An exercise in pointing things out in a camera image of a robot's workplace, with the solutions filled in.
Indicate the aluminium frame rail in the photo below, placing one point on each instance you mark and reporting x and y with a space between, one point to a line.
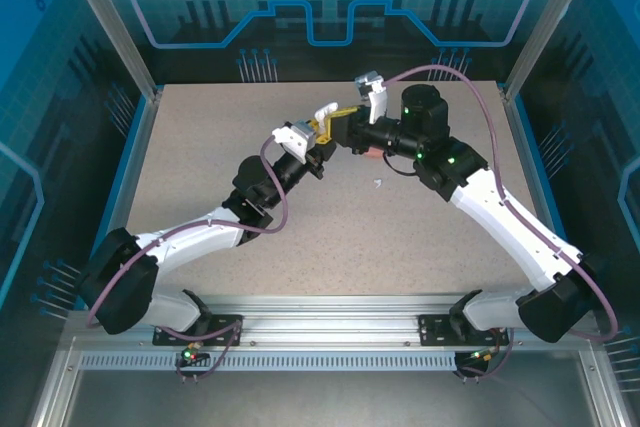
602 387
55 387

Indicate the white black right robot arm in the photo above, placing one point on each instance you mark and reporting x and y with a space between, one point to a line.
502 239

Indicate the white earbud charging case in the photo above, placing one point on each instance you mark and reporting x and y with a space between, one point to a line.
327 110

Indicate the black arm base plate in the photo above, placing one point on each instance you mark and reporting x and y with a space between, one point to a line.
430 329
227 319

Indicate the aluminium table edge rail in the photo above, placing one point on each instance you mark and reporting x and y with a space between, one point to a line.
537 197
127 197

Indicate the blue table edge strip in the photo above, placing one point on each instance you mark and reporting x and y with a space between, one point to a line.
114 197
550 197

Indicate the pink eraser piece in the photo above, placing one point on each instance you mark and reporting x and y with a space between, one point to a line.
374 153

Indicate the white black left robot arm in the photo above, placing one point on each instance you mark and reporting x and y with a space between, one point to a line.
190 239

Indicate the aluminium frame post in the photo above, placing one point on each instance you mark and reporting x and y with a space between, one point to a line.
113 22
548 22

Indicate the grey sheet metal panel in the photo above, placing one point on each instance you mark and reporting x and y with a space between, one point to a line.
325 402

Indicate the wide aluminium frame beam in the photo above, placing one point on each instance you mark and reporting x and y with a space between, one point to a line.
325 319

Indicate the small LED connector board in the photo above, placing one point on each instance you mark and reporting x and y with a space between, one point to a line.
477 357
190 356

